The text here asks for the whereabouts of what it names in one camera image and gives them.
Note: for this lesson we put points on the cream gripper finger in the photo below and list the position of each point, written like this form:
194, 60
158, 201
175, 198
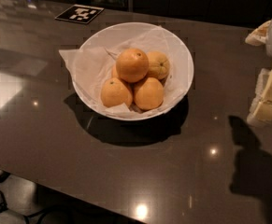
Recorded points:
261, 106
258, 36

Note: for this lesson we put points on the orange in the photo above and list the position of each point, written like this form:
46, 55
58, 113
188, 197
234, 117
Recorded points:
159, 65
132, 65
116, 92
148, 93

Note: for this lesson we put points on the white bowl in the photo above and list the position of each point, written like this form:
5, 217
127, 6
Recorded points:
179, 59

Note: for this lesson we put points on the white paper liner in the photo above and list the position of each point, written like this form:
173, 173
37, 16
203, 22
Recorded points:
88, 66

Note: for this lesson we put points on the black white fiducial marker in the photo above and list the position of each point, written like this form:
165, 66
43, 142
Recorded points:
79, 14

